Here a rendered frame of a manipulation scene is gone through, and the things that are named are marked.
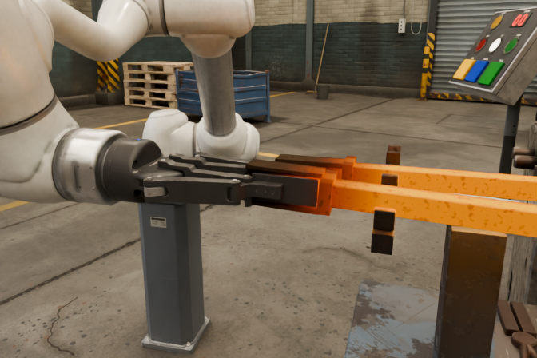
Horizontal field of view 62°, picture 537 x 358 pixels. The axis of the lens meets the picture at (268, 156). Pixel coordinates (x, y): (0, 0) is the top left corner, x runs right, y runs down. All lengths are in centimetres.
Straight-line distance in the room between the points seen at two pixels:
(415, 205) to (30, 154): 41
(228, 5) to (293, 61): 949
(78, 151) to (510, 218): 44
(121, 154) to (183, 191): 9
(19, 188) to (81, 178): 8
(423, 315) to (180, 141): 97
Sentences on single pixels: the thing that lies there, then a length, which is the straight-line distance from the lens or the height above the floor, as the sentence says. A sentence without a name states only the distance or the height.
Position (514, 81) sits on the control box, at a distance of 147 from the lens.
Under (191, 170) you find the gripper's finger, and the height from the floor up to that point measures 97.
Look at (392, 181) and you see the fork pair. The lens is 56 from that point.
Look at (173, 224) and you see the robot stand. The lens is 156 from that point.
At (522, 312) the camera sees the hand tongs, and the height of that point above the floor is 69.
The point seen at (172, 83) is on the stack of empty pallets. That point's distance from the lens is 757.
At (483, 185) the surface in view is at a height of 94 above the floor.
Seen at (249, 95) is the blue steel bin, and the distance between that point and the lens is 602.
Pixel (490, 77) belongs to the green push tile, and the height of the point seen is 100.
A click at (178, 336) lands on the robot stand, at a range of 177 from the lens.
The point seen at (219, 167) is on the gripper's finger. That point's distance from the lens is 51.
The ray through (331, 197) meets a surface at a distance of 45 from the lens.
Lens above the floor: 110
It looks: 15 degrees down
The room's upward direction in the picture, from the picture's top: straight up
